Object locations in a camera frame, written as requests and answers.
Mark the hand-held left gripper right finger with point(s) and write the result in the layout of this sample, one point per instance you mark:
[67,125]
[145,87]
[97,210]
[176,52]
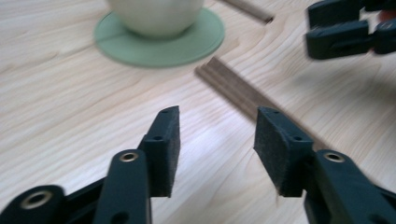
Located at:
[277,149]

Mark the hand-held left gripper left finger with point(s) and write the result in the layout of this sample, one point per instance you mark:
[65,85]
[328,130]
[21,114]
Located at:
[163,149]

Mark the row of dark wooden chopsticks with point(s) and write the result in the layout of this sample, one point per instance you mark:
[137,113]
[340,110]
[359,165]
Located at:
[239,91]

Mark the slim brown wooden chopstick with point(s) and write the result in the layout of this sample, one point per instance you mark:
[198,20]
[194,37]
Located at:
[252,11]

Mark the round green coaster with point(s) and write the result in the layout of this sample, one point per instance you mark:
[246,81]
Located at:
[162,51]

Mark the cream ceramic bowl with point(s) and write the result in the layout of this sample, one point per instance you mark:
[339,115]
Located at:
[155,15]

